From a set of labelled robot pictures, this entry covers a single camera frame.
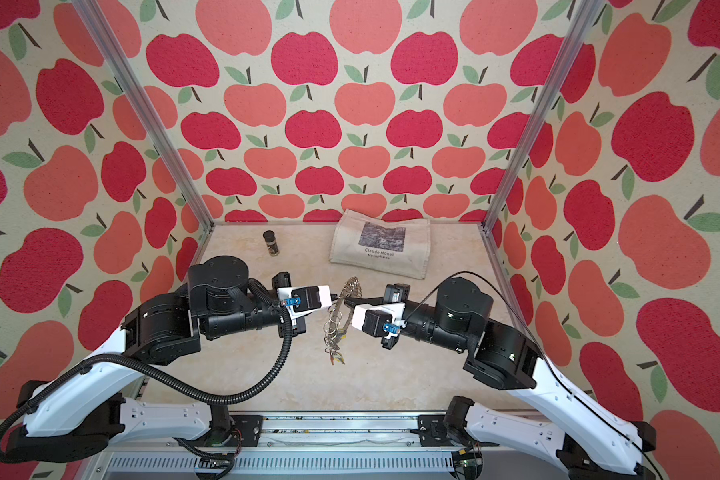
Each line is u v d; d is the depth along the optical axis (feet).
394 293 1.48
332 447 2.40
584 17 2.28
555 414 1.28
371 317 1.29
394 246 3.43
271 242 3.51
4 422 1.23
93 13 2.27
